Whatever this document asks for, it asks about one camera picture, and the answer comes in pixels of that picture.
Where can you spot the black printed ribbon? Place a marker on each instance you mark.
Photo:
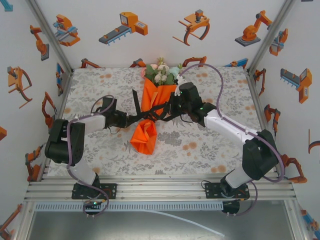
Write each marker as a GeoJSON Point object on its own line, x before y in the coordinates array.
{"type": "Point", "coordinates": [136, 102]}

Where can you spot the orange wrapping paper sheet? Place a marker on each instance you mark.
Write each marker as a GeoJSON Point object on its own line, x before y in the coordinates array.
{"type": "Point", "coordinates": [147, 135]}

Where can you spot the blue fake flower stem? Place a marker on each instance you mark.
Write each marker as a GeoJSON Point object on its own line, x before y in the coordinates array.
{"type": "Point", "coordinates": [173, 71]}

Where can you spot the white fake flower stem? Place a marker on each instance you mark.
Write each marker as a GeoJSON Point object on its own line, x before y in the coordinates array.
{"type": "Point", "coordinates": [163, 68]}

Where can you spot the deep pink fake flower stem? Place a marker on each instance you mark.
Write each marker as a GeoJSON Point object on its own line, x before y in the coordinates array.
{"type": "Point", "coordinates": [143, 72]}

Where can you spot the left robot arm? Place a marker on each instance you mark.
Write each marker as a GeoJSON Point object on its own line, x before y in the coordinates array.
{"type": "Point", "coordinates": [62, 142]}

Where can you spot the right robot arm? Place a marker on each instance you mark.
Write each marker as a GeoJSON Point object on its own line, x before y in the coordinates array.
{"type": "Point", "coordinates": [260, 155]}

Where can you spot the black circuit board green light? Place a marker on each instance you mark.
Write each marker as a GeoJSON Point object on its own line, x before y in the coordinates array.
{"type": "Point", "coordinates": [93, 205]}

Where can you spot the thin white plastic strip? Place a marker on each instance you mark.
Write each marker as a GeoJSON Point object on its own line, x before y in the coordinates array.
{"type": "Point", "coordinates": [212, 230]}

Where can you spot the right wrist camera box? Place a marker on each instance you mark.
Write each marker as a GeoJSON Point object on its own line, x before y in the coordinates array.
{"type": "Point", "coordinates": [180, 87]}

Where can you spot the aluminium side rail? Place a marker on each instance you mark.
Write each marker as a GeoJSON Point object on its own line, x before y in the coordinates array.
{"type": "Point", "coordinates": [65, 92]}
{"type": "Point", "coordinates": [253, 85]}

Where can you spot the wide aluminium frame rail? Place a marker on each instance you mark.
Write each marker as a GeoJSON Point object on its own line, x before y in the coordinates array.
{"type": "Point", "coordinates": [160, 190]}

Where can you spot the aluminium frame post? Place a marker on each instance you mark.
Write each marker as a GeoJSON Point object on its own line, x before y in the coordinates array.
{"type": "Point", "coordinates": [269, 37]}
{"type": "Point", "coordinates": [52, 37]}

